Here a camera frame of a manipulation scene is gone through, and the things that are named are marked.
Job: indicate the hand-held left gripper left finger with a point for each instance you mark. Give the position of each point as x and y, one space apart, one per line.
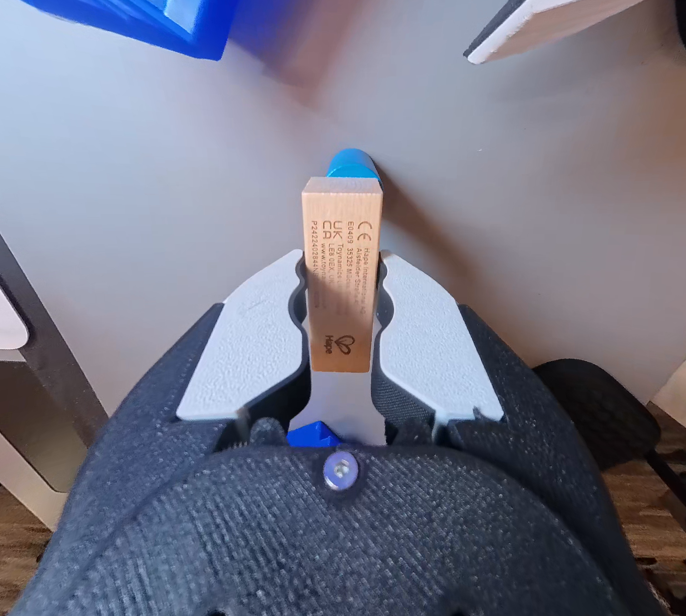
241 354

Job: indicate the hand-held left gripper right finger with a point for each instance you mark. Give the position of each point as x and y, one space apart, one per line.
440 354

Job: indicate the teal wooden cylinder block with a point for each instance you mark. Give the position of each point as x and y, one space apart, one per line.
314 434

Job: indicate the pale wooden arch block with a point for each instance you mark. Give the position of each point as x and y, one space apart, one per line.
343 263

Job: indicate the blue wooden cylinder block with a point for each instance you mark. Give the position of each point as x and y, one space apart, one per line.
352 163

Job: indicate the black wrist rest pad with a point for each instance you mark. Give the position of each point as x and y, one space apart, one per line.
600 412

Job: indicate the white document stand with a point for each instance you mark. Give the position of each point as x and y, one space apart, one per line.
11 321

